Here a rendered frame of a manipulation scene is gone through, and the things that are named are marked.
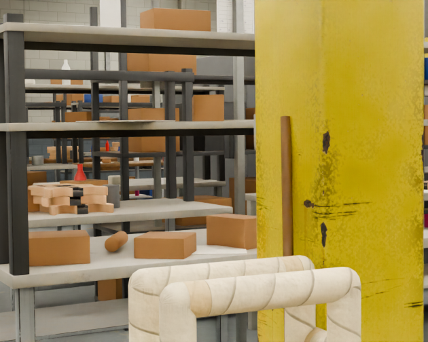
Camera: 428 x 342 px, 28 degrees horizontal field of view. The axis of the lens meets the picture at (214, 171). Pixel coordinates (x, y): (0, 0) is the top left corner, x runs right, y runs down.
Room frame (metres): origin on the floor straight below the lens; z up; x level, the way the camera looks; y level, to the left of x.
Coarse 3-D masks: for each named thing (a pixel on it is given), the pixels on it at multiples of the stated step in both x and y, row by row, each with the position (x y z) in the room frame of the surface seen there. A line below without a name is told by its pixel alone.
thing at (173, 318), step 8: (160, 304) 0.72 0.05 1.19; (184, 304) 0.71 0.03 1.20; (160, 312) 0.72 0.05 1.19; (168, 312) 0.71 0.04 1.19; (176, 312) 0.71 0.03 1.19; (184, 312) 0.71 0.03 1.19; (192, 312) 0.71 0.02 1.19; (160, 320) 0.72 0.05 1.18; (168, 320) 0.71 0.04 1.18; (176, 320) 0.71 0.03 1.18; (184, 320) 0.71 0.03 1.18; (192, 320) 0.71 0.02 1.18; (160, 328) 0.72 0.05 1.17; (168, 328) 0.71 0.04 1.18; (176, 328) 0.71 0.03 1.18; (184, 328) 0.71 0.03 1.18; (192, 328) 0.71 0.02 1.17; (160, 336) 0.72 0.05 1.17; (168, 336) 0.71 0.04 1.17; (176, 336) 0.71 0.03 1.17; (184, 336) 0.71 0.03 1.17; (192, 336) 0.71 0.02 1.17
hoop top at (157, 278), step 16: (288, 256) 0.86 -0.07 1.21; (304, 256) 0.86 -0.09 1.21; (144, 272) 0.79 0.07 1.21; (160, 272) 0.79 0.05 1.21; (176, 272) 0.80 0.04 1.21; (192, 272) 0.81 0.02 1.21; (208, 272) 0.81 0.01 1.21; (224, 272) 0.82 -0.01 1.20; (240, 272) 0.82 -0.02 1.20; (256, 272) 0.83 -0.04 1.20; (272, 272) 0.84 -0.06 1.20; (144, 288) 0.78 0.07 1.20; (160, 288) 0.79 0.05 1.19
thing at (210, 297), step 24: (168, 288) 0.72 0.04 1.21; (192, 288) 0.72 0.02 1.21; (216, 288) 0.72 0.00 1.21; (240, 288) 0.73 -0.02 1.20; (264, 288) 0.74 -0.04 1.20; (288, 288) 0.75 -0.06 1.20; (312, 288) 0.76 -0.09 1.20; (336, 288) 0.77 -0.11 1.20; (216, 312) 0.73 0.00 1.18; (240, 312) 0.74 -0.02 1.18
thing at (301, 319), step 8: (288, 312) 0.86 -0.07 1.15; (296, 312) 0.85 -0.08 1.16; (304, 312) 0.85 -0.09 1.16; (312, 312) 0.86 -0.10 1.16; (288, 320) 0.86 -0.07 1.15; (296, 320) 0.85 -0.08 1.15; (304, 320) 0.85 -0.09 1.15; (312, 320) 0.86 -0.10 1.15; (288, 328) 0.86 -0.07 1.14; (296, 328) 0.85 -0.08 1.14; (304, 328) 0.85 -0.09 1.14; (312, 328) 0.86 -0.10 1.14; (288, 336) 0.86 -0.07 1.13; (296, 336) 0.85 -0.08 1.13; (304, 336) 0.85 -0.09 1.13
